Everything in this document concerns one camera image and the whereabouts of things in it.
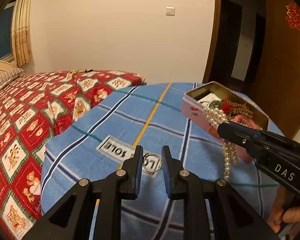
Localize green jade bangle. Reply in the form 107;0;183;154
202;100;222;108

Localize beige curtain right panel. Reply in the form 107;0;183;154
11;0;33;67

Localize brown door frame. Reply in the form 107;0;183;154
203;0;221;83

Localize pink metal tin box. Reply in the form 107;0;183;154
181;81;270;164

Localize red patterned bed quilt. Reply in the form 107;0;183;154
0;70;144;239

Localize brown wooden bead mala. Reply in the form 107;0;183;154
223;98;254;116

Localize striped pillow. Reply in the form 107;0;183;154
0;68;24;90

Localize right human hand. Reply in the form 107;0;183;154
267;185;300;239

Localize beads on bed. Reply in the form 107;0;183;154
68;69;93;75

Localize pink jade bangle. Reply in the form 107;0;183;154
228;114;262;129

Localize white wall light switch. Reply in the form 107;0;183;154
166;7;175;16

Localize red double happiness sticker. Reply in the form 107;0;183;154
286;3;300;30

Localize white pearl necklace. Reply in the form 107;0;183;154
202;106;240;182

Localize blue plaid blanket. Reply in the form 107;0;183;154
39;81;281;240

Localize printed paper leaflet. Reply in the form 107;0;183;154
198;93;221;106

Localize brown wooden door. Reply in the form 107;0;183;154
248;0;300;138

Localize small silver ring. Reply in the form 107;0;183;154
142;153;163;173

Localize window with white frame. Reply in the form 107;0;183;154
0;2;15;60

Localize red knot tassel charm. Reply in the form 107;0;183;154
219;100;234;116

